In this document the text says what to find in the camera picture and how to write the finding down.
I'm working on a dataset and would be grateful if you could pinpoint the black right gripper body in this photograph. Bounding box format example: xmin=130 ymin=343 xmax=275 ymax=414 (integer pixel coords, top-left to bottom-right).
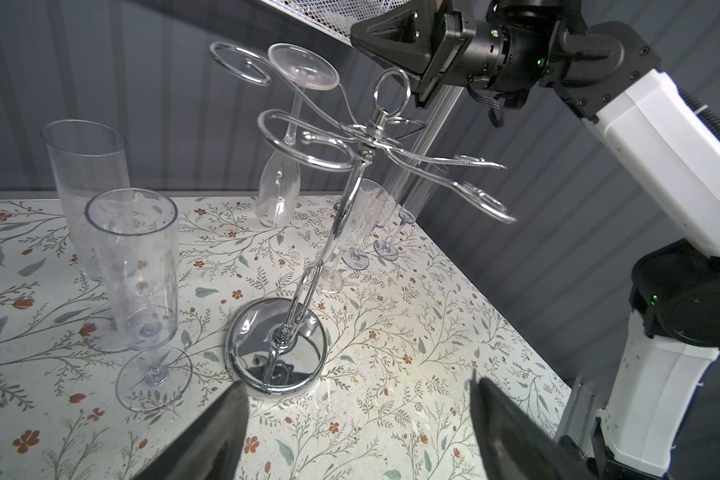
xmin=414 ymin=1 xmax=504 ymax=108

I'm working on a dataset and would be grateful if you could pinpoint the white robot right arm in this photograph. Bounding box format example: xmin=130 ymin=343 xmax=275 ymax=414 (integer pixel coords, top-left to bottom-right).
xmin=350 ymin=1 xmax=720 ymax=479

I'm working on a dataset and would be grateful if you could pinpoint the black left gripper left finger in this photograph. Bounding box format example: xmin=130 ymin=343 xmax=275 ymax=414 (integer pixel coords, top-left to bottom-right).
xmin=136 ymin=381 xmax=249 ymax=479

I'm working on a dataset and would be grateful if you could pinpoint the chrome wine glass rack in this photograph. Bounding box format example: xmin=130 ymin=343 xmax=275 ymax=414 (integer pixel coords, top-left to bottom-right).
xmin=210 ymin=42 xmax=516 ymax=395

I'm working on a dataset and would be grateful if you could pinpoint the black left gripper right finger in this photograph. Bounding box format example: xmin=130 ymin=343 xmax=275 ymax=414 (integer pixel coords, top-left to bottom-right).
xmin=469 ymin=376 xmax=593 ymax=480

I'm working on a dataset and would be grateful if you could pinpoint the white wire mesh basket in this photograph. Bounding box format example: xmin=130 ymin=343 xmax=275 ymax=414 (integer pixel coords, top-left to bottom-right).
xmin=261 ymin=0 xmax=406 ymax=45

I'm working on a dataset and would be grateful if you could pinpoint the clear wine glass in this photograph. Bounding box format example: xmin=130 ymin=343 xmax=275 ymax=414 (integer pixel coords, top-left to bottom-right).
xmin=40 ymin=118 xmax=133 ymax=355
xmin=254 ymin=41 xmax=341 ymax=230
xmin=85 ymin=187 xmax=193 ymax=413
xmin=318 ymin=179 xmax=388 ymax=293
xmin=374 ymin=175 xmax=438 ymax=262
xmin=342 ymin=178 xmax=389 ymax=270

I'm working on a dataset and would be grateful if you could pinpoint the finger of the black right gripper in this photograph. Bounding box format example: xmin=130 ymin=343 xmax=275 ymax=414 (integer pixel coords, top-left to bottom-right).
xmin=350 ymin=0 xmax=437 ymax=75

